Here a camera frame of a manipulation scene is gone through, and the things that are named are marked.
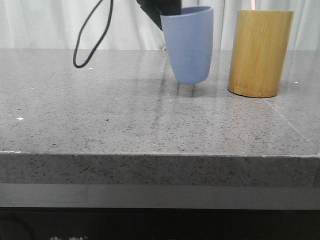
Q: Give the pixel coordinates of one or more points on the pink chopstick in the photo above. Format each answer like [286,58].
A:
[253,5]

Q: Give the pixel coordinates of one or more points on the blue plastic cup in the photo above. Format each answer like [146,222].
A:
[189,42]

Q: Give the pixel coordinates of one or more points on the dark cabinet front with lettering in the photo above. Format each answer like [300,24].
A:
[157,224]

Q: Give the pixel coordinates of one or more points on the bamboo wooden cylinder holder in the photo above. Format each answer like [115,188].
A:
[259,50]

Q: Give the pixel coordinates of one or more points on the black gripper finger in cup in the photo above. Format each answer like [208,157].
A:
[155,8]

